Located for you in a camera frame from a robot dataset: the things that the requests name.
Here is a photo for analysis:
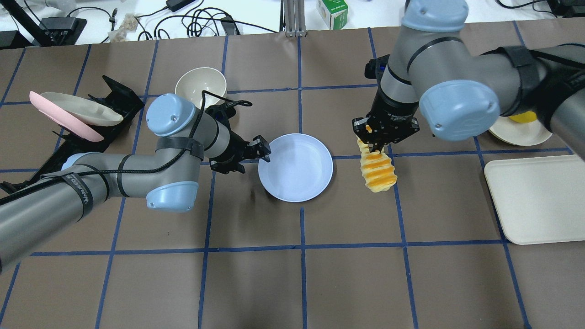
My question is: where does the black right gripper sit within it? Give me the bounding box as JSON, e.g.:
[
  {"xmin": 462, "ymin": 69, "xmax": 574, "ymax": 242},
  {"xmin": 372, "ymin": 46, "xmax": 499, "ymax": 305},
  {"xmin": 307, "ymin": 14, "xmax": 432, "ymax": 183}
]
[{"xmin": 352, "ymin": 89, "xmax": 420, "ymax": 152}]

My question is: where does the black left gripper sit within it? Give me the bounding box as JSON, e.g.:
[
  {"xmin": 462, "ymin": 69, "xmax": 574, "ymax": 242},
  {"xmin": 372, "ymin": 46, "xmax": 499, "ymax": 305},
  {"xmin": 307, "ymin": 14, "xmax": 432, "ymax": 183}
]
[{"xmin": 210, "ymin": 131, "xmax": 271, "ymax": 175}]

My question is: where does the yellow ridged bread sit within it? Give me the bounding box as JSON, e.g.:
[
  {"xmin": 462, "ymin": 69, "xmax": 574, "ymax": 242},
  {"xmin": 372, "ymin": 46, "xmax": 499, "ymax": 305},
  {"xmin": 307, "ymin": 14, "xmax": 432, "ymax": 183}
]
[{"xmin": 356, "ymin": 138, "xmax": 398, "ymax": 192}]

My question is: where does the blue plate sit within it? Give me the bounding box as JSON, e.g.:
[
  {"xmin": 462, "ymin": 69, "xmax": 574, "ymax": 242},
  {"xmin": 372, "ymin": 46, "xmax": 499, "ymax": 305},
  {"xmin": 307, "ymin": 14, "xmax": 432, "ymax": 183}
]
[{"xmin": 258, "ymin": 133, "xmax": 334, "ymax": 202}]

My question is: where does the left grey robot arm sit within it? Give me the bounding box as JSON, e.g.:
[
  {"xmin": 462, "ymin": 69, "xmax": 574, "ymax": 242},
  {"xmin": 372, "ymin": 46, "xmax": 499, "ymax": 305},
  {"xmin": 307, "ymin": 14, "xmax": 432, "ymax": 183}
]
[{"xmin": 0, "ymin": 93, "xmax": 271, "ymax": 271}]

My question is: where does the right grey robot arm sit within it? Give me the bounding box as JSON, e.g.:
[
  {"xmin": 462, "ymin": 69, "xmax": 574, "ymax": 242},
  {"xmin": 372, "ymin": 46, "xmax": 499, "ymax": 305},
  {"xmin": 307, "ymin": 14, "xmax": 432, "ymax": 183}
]
[{"xmin": 352, "ymin": 0, "xmax": 585, "ymax": 158}]

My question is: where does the cream plate with lemon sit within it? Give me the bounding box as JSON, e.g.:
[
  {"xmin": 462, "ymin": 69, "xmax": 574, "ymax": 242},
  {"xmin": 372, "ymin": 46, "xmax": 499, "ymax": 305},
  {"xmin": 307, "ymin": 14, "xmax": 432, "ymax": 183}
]
[{"xmin": 489, "ymin": 117, "xmax": 552, "ymax": 146}]

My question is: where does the black plate rack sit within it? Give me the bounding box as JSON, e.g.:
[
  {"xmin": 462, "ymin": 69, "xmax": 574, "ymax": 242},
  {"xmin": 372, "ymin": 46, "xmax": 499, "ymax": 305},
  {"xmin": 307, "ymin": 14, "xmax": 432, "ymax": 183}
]
[{"xmin": 1, "ymin": 75, "xmax": 144, "ymax": 194}]

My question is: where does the cream plate in rack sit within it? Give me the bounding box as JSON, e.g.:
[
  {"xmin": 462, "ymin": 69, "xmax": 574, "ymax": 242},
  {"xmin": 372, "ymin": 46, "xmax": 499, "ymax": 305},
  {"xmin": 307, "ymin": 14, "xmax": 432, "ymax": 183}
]
[{"xmin": 41, "ymin": 92, "xmax": 123, "ymax": 127}]

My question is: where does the pink plate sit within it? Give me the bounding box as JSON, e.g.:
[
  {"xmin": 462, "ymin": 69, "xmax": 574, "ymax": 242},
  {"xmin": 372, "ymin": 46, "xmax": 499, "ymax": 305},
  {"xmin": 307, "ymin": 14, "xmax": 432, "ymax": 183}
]
[{"xmin": 29, "ymin": 91, "xmax": 104, "ymax": 142}]

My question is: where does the cream ceramic bowl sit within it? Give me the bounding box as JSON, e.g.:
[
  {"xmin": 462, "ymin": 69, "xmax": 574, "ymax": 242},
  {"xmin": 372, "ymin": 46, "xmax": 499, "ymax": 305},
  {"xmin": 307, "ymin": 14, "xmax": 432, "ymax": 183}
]
[{"xmin": 174, "ymin": 67, "xmax": 227, "ymax": 110}]

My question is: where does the green white carton box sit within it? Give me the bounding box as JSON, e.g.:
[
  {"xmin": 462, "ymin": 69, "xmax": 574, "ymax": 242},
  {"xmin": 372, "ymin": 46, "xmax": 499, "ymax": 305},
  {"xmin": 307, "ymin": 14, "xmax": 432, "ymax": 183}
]
[{"xmin": 316, "ymin": 0, "xmax": 349, "ymax": 31}]

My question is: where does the yellow lemon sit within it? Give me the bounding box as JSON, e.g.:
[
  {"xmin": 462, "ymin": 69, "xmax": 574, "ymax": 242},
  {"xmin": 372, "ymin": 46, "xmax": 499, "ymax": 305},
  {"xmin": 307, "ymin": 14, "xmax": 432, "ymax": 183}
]
[{"xmin": 508, "ymin": 111, "xmax": 538, "ymax": 124}]

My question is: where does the black power adapter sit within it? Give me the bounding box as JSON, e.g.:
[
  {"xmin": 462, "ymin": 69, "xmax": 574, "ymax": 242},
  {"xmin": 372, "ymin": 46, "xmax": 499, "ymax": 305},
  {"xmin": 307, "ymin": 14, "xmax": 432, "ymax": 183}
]
[{"xmin": 165, "ymin": 0, "xmax": 195, "ymax": 12}]

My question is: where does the bag of nuts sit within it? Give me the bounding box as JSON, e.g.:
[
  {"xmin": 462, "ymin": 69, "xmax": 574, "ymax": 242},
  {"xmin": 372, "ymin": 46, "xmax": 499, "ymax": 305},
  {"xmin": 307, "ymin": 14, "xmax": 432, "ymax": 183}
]
[{"xmin": 108, "ymin": 13, "xmax": 139, "ymax": 43}]

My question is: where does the white serving tray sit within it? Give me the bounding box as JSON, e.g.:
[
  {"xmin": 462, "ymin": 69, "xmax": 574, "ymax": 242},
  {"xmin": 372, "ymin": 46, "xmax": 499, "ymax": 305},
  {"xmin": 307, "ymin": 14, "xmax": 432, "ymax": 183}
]
[{"xmin": 484, "ymin": 155, "xmax": 585, "ymax": 245}]

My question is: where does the black monitor stand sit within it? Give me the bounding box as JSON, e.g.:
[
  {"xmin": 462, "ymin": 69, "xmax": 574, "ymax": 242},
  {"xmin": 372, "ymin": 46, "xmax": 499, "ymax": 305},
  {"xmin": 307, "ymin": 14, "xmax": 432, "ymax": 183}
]
[{"xmin": 1, "ymin": 0, "xmax": 87, "ymax": 47}]

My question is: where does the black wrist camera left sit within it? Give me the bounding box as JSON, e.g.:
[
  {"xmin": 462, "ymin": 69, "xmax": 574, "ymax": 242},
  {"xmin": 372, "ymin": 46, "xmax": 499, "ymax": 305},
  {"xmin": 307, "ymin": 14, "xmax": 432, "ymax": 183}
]
[{"xmin": 205, "ymin": 102, "xmax": 237, "ymax": 130}]

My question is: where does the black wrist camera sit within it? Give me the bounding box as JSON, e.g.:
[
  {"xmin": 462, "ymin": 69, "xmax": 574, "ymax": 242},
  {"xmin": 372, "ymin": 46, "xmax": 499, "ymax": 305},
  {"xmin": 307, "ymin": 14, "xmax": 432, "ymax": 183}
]
[
  {"xmin": 364, "ymin": 54, "xmax": 389, "ymax": 84},
  {"xmin": 205, "ymin": 102, "xmax": 237, "ymax": 130}
]

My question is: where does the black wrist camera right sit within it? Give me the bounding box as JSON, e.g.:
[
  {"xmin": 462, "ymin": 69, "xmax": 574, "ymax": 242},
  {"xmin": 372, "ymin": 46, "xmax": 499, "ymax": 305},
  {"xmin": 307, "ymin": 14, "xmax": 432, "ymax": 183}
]
[{"xmin": 364, "ymin": 54, "xmax": 389, "ymax": 84}]

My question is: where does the aluminium frame post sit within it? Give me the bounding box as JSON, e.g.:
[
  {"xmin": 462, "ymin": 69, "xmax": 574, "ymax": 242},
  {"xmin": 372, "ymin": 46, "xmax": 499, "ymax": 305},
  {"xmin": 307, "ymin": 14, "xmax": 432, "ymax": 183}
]
[{"xmin": 279, "ymin": 0, "xmax": 307, "ymax": 37}]

